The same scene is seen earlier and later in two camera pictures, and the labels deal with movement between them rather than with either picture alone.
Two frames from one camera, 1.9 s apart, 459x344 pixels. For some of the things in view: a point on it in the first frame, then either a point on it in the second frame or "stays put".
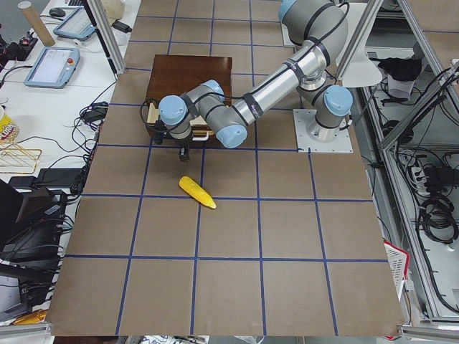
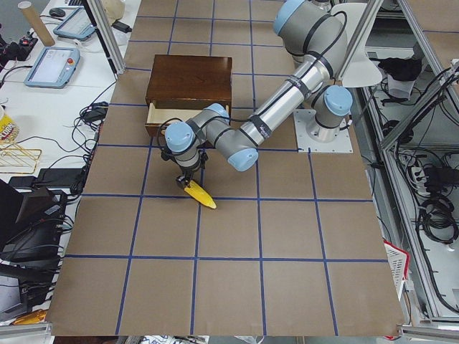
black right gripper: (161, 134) to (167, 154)
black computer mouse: (57, 12) stays put
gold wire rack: (14, 159) stays put
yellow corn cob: (197, 191) stays put
